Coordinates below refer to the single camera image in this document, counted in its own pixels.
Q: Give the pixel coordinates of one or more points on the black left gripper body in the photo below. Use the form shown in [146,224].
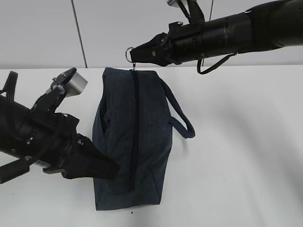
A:
[50,144]

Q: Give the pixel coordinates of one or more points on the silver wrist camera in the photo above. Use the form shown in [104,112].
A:
[67,84]
[174,2]

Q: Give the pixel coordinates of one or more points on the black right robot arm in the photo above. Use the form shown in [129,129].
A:
[266,27]

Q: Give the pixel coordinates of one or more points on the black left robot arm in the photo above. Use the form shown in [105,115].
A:
[12,132]

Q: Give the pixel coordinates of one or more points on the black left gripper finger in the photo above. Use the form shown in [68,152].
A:
[86,161]

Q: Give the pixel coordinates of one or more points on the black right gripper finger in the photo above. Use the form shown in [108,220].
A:
[155,51]

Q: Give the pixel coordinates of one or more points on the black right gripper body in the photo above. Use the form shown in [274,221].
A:
[184,43]

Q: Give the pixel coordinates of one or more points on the dark blue fabric lunch bag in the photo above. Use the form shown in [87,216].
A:
[134,126]

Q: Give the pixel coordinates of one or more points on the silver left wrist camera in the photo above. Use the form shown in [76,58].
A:
[67,84]

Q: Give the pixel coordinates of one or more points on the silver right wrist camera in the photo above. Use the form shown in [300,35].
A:
[174,2]

